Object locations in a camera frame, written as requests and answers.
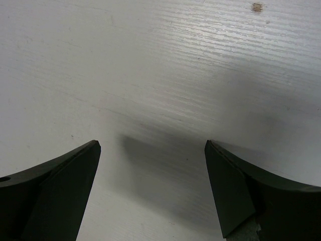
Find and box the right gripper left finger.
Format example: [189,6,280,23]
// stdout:
[1,140,101,240]

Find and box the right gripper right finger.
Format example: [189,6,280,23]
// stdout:
[205,140,320,240]

